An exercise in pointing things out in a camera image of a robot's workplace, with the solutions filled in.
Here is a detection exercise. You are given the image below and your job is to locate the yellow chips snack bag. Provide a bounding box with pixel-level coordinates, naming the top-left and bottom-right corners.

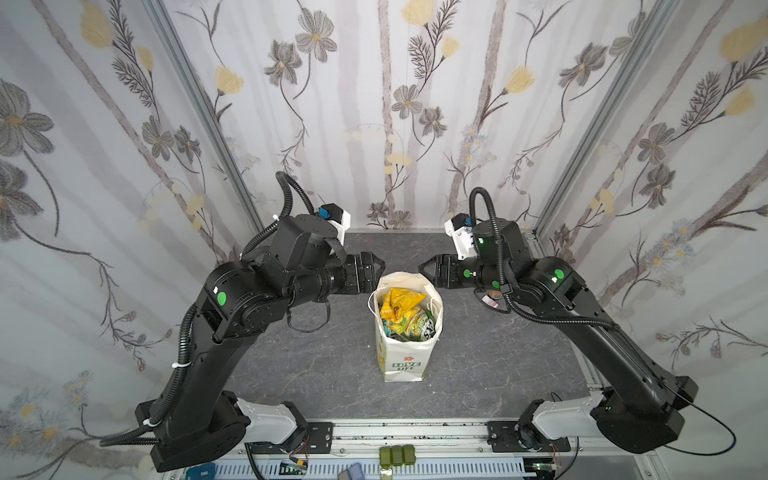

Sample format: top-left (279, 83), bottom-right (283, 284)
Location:
top-left (380, 288), bottom-right (427, 323)

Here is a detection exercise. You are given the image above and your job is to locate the green Fox's candy bag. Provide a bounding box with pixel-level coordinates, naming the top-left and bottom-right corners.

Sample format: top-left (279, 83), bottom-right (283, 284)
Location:
top-left (382, 307), bottom-right (436, 342)

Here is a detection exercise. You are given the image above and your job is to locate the white paper shopping bag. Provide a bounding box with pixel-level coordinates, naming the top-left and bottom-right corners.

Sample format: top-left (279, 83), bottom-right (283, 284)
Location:
top-left (368, 272), bottom-right (444, 382)

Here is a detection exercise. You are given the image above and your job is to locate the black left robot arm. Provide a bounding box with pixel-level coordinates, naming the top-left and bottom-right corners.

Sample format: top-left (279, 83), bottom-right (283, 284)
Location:
top-left (99, 207), bottom-right (385, 472)

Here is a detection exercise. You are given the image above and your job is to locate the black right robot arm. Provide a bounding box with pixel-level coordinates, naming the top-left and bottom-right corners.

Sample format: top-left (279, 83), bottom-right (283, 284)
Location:
top-left (419, 213), bottom-right (698, 454)

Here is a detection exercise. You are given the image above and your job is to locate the small pink white object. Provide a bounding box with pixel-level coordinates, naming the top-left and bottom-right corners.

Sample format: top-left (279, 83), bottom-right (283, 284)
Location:
top-left (481, 296), bottom-right (499, 311)

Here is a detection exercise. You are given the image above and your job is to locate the blue object at bottom edge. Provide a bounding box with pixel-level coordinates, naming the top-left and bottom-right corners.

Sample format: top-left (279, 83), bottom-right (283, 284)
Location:
top-left (184, 462), bottom-right (217, 480)

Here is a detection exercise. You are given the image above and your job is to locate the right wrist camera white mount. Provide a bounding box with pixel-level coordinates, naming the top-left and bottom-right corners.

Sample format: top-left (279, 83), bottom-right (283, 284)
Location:
top-left (444, 213), bottom-right (478, 260)

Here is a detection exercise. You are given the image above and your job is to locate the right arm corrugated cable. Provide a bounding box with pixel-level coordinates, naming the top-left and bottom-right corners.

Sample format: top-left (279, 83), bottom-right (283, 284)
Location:
top-left (469, 187), bottom-right (619, 330)

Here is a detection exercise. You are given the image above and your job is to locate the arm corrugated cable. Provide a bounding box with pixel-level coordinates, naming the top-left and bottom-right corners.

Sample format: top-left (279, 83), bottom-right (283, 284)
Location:
top-left (98, 171), bottom-right (316, 448)
top-left (469, 187), bottom-right (619, 330)

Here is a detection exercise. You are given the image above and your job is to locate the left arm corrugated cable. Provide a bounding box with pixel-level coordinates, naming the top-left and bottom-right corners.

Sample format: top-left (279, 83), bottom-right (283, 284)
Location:
top-left (98, 171), bottom-right (316, 448)

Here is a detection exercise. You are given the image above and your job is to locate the green block on rail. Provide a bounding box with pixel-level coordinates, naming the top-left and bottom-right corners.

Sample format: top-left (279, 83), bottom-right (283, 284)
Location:
top-left (378, 445), bottom-right (416, 469)

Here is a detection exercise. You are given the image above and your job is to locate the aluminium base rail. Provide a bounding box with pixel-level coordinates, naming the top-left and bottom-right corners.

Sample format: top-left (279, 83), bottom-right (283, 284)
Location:
top-left (167, 418), bottom-right (669, 479)

